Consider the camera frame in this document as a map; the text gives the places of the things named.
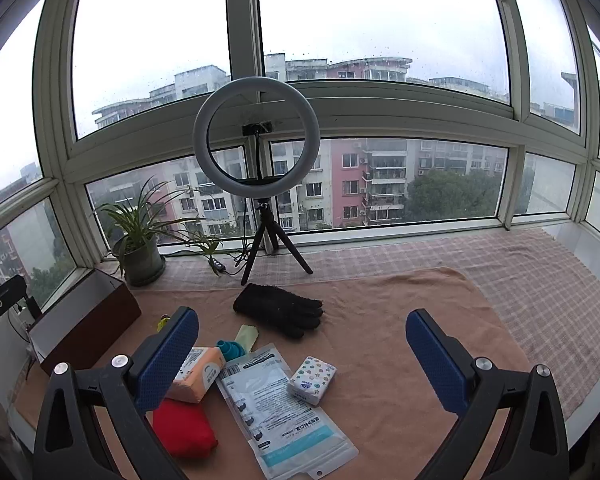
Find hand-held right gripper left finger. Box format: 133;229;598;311
32;306;201;480

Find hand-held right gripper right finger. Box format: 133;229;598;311
405;309;571;480

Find orange tissue pack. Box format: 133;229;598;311
166;346;227;404

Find teal silicone item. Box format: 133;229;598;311
216;339;245;362

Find red fabric pouch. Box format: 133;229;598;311
151;398;219;460

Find brown cardboard box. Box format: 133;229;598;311
27;269;143;377

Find black knit glove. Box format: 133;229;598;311
232;283;325;342

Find face mask packet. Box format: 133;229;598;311
215;343;359;480

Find star printed tissue pack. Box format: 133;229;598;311
286;356;339;406

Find peach towel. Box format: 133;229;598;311
12;266;531;480

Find grey plant pot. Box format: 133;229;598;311
114;234;167;288

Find plaid cloth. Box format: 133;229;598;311
112;225;600;421

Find green spider plant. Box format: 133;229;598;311
91;176;223;277

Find black phone holder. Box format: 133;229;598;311
242;120;276;183

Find black cable with remote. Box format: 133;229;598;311
187;185;261;277

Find white ring light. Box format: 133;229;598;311
192;76;322;201

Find white window frame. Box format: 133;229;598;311
0;0;600;286

